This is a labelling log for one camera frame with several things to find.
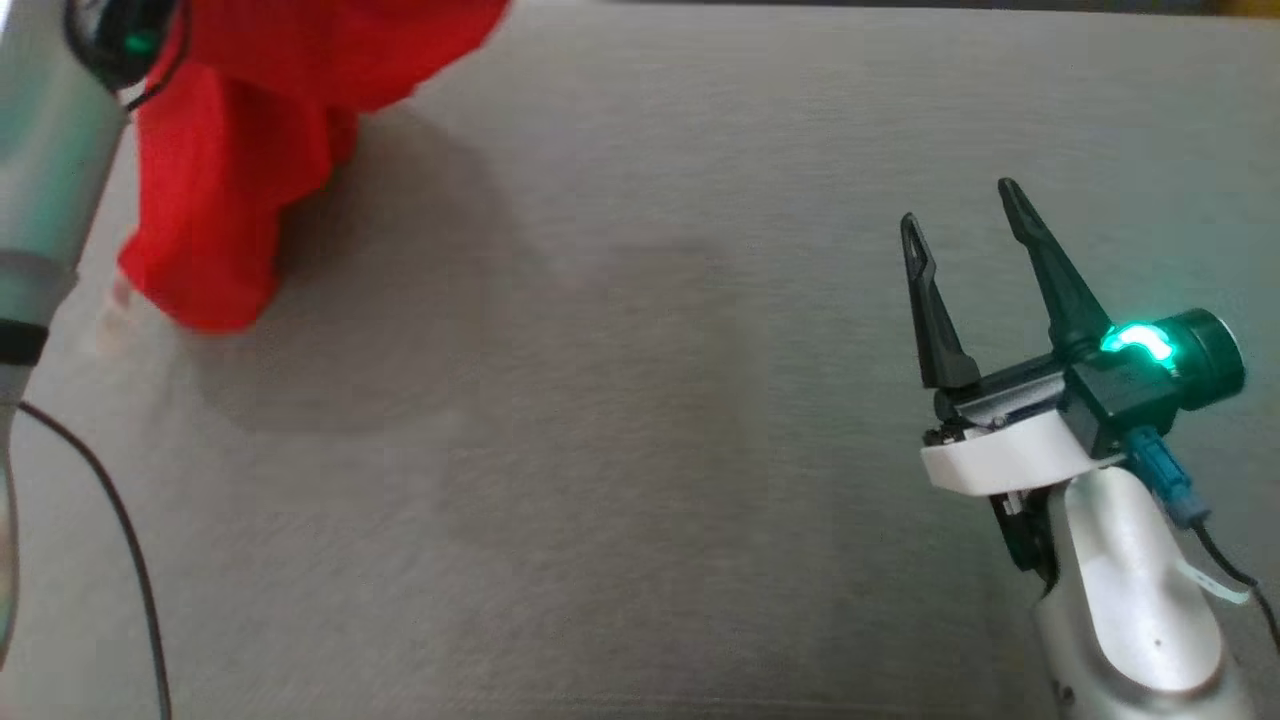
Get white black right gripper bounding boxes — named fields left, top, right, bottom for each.
left=900, top=178, right=1126, bottom=496

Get red garment with white trim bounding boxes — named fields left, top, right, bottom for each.
left=118, top=0, right=513, bottom=333

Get grey sofa seat cushion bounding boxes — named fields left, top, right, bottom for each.
left=0, top=0, right=1280, bottom=720

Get teal cable connector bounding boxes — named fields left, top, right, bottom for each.
left=1125, top=428, right=1212, bottom=527

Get white cable tag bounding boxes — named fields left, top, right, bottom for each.
left=1178, top=560, right=1253, bottom=607

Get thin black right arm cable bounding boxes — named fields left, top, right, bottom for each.
left=1195, top=520, right=1280, bottom=651

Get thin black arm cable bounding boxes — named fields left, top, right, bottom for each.
left=1195, top=520, right=1280, bottom=651
left=15, top=400, right=173, bottom=720

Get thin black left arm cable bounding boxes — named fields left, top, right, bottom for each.
left=15, top=400, right=173, bottom=720

